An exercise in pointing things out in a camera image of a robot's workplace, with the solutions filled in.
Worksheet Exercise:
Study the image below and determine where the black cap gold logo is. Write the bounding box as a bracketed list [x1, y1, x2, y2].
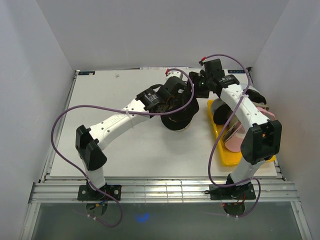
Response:
[160, 98, 200, 131]

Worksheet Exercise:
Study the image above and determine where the pink cap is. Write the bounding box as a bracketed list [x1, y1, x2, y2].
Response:
[224, 107, 276, 153]

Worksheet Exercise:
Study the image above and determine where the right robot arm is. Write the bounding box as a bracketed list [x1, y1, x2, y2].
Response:
[189, 71, 282, 199]

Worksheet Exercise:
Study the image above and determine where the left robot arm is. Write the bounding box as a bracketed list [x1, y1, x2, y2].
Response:
[75, 75, 199, 200]

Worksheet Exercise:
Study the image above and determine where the black cap white logo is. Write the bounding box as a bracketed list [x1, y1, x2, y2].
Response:
[212, 110, 232, 125]

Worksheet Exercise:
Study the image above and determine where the beige cap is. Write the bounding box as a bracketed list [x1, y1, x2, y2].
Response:
[222, 104, 269, 142]

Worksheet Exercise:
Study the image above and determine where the yellow plastic tray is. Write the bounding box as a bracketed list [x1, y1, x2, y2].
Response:
[207, 99, 277, 166]

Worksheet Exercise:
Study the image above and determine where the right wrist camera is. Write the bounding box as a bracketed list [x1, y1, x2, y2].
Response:
[204, 58, 225, 78]

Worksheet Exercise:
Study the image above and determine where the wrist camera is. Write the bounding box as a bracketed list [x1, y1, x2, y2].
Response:
[204, 58, 225, 78]
[165, 68, 183, 81]

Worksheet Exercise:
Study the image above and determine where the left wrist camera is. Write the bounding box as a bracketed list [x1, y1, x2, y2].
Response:
[165, 68, 183, 81]

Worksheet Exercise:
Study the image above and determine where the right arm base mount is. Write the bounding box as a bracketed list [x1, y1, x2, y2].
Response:
[204, 183, 256, 200]

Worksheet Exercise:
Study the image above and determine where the aluminium table rail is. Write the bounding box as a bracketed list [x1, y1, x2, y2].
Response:
[29, 178, 300, 204]

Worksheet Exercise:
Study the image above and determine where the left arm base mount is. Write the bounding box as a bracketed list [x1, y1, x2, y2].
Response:
[77, 184, 122, 201]

